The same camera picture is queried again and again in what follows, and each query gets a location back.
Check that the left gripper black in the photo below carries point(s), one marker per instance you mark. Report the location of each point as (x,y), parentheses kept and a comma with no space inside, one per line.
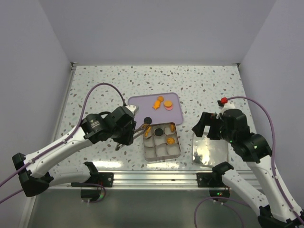
(128,139)

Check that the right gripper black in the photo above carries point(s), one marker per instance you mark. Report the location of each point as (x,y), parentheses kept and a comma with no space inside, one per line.
(206,118)

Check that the metal tongs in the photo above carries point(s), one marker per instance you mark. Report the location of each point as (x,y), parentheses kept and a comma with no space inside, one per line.
(137,133)

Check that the black round cookie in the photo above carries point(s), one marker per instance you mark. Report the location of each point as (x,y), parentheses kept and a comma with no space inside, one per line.
(158,132)

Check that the metal cookie tin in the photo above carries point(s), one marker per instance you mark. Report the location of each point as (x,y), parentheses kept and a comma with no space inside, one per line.
(157,149)

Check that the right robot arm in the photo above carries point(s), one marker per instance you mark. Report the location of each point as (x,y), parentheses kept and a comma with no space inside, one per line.
(274,205)

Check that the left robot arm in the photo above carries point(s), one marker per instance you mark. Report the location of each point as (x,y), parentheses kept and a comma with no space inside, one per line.
(37,171)

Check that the metal tin lid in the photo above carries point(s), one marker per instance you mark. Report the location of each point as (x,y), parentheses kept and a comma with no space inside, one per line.
(207,152)

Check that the purple plastic tray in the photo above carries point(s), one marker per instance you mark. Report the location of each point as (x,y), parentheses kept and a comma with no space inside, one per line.
(161,115)

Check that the pink round cookie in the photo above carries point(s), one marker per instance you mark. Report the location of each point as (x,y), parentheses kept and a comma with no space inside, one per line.
(169,108)

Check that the orange round sandwich cookie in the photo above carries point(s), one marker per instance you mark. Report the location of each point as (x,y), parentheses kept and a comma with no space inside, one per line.
(168,103)

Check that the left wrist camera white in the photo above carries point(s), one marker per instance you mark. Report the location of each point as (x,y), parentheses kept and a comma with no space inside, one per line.
(133,109)

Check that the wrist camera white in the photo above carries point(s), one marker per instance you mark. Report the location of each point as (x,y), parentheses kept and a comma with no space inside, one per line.
(224,105)
(133,109)

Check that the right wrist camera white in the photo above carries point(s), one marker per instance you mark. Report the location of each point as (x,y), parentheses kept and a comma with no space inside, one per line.
(224,105)

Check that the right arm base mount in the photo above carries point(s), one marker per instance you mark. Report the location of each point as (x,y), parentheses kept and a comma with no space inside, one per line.
(209,180)

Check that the aluminium rail front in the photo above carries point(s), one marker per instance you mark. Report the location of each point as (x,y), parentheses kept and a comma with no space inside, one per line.
(125,179)

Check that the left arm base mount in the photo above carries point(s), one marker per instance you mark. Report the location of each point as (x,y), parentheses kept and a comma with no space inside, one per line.
(102,178)

